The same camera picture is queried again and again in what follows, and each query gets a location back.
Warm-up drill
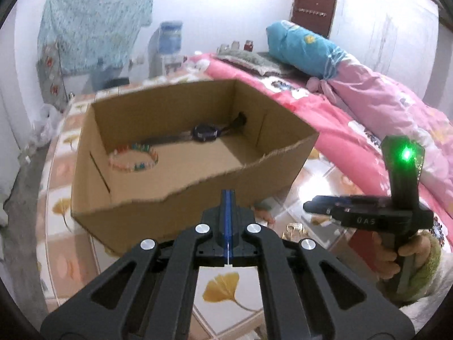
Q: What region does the person's right hand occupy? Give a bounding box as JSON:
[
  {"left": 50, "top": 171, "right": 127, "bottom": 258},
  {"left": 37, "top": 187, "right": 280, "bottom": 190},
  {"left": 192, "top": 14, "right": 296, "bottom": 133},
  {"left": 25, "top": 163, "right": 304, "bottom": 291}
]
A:
[{"left": 371, "top": 234, "right": 431, "bottom": 281}]

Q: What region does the brown door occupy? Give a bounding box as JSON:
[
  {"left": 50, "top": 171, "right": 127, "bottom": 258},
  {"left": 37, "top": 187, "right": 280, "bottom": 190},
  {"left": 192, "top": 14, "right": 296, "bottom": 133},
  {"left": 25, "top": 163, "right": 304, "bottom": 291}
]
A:
[{"left": 289, "top": 0, "right": 337, "bottom": 39}]

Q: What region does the tile patterned tablecloth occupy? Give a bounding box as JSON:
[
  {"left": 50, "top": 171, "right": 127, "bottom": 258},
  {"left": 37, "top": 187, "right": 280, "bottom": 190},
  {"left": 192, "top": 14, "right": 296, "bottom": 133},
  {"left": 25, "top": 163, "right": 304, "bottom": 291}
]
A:
[{"left": 35, "top": 67, "right": 400, "bottom": 340}]

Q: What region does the pink bead bracelet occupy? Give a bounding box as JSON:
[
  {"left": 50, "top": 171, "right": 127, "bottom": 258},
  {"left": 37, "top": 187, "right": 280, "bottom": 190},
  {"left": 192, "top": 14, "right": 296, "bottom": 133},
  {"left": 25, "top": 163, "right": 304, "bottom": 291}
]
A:
[{"left": 252, "top": 201, "right": 277, "bottom": 228}]

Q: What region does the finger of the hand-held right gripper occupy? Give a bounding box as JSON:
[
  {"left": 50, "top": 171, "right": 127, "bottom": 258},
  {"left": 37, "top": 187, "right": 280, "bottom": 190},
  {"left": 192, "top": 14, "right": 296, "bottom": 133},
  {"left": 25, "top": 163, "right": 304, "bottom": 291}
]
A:
[
  {"left": 313, "top": 195, "right": 392, "bottom": 209},
  {"left": 303, "top": 201, "right": 394, "bottom": 228}
]

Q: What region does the blue pillow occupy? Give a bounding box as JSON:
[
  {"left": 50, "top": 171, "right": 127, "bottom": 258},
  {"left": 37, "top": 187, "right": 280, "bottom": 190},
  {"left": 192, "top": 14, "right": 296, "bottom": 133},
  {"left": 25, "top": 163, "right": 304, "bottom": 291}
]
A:
[{"left": 265, "top": 19, "right": 349, "bottom": 80}]

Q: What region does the clear plastic bag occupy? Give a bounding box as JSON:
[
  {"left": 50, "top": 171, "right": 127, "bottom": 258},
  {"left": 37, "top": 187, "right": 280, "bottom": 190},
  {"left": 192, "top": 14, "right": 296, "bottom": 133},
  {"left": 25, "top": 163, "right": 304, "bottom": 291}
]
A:
[{"left": 19, "top": 104, "right": 62, "bottom": 163}]

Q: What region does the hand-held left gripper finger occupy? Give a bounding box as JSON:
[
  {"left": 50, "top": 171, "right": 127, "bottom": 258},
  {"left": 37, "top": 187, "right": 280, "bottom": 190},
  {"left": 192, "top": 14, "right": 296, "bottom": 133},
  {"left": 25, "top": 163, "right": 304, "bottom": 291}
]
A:
[
  {"left": 40, "top": 189, "right": 231, "bottom": 340},
  {"left": 230, "top": 189, "right": 415, "bottom": 340}
]

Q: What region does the blue patterned cloth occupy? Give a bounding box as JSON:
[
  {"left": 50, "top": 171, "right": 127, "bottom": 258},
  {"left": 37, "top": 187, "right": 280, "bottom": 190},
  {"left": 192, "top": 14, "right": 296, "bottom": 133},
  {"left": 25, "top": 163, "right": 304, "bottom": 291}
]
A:
[{"left": 37, "top": 0, "right": 156, "bottom": 75}]

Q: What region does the black smartwatch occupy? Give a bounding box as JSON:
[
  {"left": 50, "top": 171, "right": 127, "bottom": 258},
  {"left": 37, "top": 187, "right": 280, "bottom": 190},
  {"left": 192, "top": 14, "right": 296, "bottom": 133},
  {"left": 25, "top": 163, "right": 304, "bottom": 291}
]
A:
[{"left": 142, "top": 112, "right": 247, "bottom": 146}]

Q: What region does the multicolour bead bracelet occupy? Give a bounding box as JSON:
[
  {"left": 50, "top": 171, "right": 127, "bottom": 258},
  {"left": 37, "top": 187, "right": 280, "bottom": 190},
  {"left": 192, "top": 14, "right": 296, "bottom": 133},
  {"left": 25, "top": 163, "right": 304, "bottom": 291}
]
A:
[{"left": 108, "top": 143, "right": 159, "bottom": 173}]

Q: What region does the grey patterned cloth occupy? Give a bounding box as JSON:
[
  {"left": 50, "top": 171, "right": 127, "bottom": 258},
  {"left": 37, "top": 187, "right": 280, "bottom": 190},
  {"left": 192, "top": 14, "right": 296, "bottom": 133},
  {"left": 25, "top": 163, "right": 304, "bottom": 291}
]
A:
[{"left": 37, "top": 41, "right": 69, "bottom": 112}]

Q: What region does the white wardrobe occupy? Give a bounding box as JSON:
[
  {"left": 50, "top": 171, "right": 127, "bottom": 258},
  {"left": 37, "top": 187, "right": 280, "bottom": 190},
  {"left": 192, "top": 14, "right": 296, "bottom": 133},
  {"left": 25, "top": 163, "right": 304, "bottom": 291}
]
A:
[{"left": 0, "top": 35, "right": 39, "bottom": 227}]

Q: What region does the pink blanket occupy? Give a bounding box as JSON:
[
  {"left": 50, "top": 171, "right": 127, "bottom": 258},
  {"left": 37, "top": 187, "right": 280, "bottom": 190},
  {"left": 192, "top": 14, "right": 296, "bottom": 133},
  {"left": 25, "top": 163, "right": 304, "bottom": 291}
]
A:
[{"left": 184, "top": 51, "right": 453, "bottom": 220}]

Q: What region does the grey cushion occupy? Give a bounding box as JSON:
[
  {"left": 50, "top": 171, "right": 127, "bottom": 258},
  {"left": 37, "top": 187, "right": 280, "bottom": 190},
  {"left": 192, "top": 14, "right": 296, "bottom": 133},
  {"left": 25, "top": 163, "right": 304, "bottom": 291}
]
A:
[{"left": 214, "top": 49, "right": 294, "bottom": 77}]

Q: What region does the brown cardboard box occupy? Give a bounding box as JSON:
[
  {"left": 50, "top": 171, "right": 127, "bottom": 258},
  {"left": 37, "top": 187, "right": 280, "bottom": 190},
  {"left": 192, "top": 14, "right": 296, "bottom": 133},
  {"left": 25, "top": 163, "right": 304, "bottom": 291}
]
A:
[{"left": 71, "top": 79, "right": 319, "bottom": 256}]

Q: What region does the water dispenser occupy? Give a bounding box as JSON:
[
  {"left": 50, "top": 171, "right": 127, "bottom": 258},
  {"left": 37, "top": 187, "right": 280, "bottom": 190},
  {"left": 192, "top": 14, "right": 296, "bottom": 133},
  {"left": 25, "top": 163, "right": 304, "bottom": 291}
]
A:
[{"left": 148, "top": 21, "right": 185, "bottom": 78}]

